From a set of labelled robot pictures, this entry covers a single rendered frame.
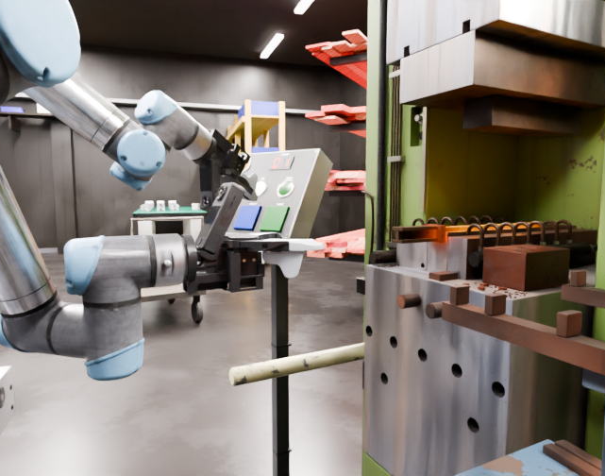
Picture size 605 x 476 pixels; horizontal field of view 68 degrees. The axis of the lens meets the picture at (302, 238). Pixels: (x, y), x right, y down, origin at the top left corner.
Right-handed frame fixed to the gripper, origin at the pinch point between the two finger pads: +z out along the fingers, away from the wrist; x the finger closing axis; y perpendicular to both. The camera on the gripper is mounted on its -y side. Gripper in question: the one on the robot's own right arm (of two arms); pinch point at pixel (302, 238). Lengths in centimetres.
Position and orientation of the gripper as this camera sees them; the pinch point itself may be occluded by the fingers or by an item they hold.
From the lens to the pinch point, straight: 75.0
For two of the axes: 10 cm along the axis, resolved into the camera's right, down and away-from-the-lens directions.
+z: 8.8, -0.5, 4.7
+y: 0.0, 9.9, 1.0
